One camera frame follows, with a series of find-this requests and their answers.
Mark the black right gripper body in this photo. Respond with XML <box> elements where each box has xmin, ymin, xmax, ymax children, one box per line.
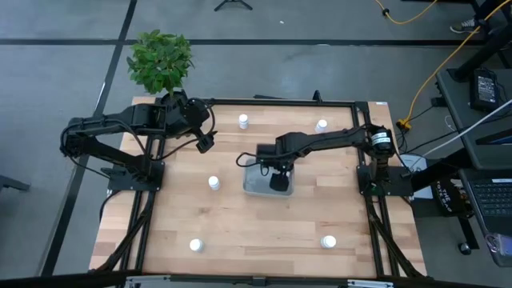
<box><xmin>260</xmin><ymin>156</ymin><xmax>297</xmax><ymax>174</ymax></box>

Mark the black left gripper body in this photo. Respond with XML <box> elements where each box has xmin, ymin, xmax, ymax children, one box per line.
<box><xmin>164</xmin><ymin>90</ymin><xmax>211</xmax><ymax>135</ymax></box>

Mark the grey translucent plastic basket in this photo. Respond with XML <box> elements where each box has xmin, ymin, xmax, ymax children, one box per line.
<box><xmin>242</xmin><ymin>158</ymin><xmax>296</xmax><ymax>198</ymax></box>

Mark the green potted plant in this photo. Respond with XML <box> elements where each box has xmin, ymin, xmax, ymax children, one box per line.
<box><xmin>126</xmin><ymin>28</ymin><xmax>196</xmax><ymax>99</ymax></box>

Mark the black tripod foot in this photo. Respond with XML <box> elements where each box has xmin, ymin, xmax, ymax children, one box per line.
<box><xmin>213</xmin><ymin>0</ymin><xmax>254</xmax><ymax>13</ymax></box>

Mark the black tote bag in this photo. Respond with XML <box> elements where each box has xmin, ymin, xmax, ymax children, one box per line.
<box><xmin>411</xmin><ymin>178</ymin><xmax>470</xmax><ymax>219</ymax></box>

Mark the dark grey desk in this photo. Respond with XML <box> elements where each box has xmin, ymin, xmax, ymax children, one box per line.
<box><xmin>435</xmin><ymin>66</ymin><xmax>512</xmax><ymax>171</ymax></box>

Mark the black furniture foot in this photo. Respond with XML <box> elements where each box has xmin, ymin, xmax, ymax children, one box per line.
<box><xmin>0</xmin><ymin>174</ymin><xmax>31</xmax><ymax>194</ymax></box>

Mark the black foreground beam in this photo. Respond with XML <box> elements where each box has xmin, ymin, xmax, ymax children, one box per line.
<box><xmin>0</xmin><ymin>269</ymin><xmax>512</xmax><ymax>288</ymax></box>

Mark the black laptop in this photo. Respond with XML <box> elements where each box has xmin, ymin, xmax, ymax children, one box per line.
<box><xmin>458</xmin><ymin>167</ymin><xmax>512</xmax><ymax>268</ymax></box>

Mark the black power adapter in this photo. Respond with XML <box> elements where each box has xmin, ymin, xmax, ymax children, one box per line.
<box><xmin>469</xmin><ymin>68</ymin><xmax>501</xmax><ymax>113</ymax></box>

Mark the person's shoe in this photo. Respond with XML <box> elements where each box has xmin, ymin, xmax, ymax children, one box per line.
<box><xmin>449</xmin><ymin>17</ymin><xmax>479</xmax><ymax>35</ymax></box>

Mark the black desk leg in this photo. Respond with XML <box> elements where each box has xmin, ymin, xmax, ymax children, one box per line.
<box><xmin>453</xmin><ymin>23</ymin><xmax>512</xmax><ymax>83</ymax></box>

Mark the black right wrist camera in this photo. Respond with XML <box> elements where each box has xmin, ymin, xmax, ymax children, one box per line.
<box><xmin>255</xmin><ymin>143</ymin><xmax>278</xmax><ymax>161</ymax></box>

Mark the black aluminium table frame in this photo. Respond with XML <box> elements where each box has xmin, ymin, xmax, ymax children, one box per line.
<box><xmin>90</xmin><ymin>94</ymin><xmax>427</xmax><ymax>281</ymax></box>

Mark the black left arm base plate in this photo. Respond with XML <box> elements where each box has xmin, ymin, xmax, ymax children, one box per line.
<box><xmin>106</xmin><ymin>159</ymin><xmax>166</xmax><ymax>193</ymax></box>

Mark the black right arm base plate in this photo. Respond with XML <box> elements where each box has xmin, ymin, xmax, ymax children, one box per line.
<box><xmin>356</xmin><ymin>164</ymin><xmax>414</xmax><ymax>198</ymax></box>

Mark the yellow extension cable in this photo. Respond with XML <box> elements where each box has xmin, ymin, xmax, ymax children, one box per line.
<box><xmin>374</xmin><ymin>0</ymin><xmax>439</xmax><ymax>26</ymax></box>
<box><xmin>403</xmin><ymin>0</ymin><xmax>512</xmax><ymax>123</ymax></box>

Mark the white cable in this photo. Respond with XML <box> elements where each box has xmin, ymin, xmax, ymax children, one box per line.
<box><xmin>422</xmin><ymin>98</ymin><xmax>512</xmax><ymax>158</ymax></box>

